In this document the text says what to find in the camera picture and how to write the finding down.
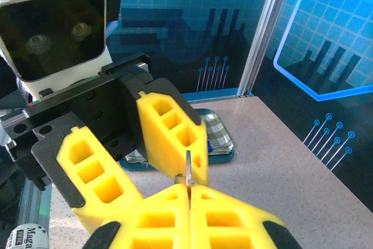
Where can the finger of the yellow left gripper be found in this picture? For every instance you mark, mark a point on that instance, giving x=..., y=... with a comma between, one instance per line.
x=151, y=144
x=67, y=158

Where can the silver keyring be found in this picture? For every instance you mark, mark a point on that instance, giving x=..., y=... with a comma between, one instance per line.
x=180, y=178

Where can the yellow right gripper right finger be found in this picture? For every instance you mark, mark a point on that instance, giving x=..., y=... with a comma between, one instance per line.
x=227, y=222

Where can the blue white marker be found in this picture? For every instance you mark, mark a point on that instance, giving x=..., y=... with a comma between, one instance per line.
x=209, y=147

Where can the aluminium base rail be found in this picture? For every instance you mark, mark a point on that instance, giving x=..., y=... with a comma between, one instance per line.
x=38, y=208

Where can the white labelled cylinder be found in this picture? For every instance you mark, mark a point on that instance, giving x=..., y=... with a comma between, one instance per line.
x=29, y=237

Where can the teal tray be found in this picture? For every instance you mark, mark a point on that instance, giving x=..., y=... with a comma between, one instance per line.
x=218, y=160

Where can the aluminium frame post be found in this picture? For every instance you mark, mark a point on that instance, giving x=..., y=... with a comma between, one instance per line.
x=262, y=42

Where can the silver key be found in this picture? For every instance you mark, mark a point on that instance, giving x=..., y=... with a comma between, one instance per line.
x=189, y=170

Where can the green checkered cloth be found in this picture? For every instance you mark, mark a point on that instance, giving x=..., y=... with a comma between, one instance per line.
x=217, y=132

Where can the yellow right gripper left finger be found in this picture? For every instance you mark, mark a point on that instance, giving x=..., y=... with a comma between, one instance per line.
x=157, y=220

